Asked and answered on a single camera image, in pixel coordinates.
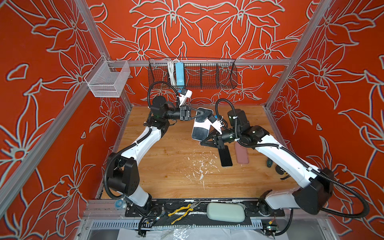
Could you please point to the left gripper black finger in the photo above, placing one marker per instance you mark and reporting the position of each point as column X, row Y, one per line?
column 199, row 111
column 197, row 118

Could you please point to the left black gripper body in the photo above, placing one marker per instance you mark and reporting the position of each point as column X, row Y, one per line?
column 182, row 114

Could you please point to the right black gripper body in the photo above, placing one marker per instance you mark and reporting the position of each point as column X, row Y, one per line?
column 228, row 136

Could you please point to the black phone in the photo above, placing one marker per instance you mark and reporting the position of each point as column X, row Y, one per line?
column 208, row 113
column 225, row 157

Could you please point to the clear phone case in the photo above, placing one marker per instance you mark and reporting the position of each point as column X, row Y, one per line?
column 201, row 129

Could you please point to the pink phone case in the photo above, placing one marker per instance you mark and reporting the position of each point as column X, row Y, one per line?
column 242, row 155

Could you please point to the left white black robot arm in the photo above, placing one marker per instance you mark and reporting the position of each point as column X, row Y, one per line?
column 121, row 178

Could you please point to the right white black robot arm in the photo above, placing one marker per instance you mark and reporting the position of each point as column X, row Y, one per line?
column 315, row 185

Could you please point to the light blue box in basket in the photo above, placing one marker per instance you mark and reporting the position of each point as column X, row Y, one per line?
column 180, row 75

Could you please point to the pale green pouch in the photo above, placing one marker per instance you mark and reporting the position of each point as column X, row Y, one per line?
column 225, row 212

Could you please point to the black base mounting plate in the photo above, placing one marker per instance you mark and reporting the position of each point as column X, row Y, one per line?
column 198, row 217

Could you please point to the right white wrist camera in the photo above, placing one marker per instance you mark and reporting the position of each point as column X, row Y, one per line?
column 216, row 124

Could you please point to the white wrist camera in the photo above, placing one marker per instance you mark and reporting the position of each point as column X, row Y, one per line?
column 216, row 124
column 184, row 94

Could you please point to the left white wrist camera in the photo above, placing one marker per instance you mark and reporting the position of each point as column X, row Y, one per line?
column 184, row 94

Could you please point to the black wire wall basket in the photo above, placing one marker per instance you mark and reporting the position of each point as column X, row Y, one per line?
column 200, row 73

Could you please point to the black handled screwdriver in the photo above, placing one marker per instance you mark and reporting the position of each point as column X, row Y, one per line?
column 269, row 163

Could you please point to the yellow handled pliers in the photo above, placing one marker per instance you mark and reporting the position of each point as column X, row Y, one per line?
column 187, row 209

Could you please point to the clear plastic wall bin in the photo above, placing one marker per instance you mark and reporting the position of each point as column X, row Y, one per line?
column 107, row 81

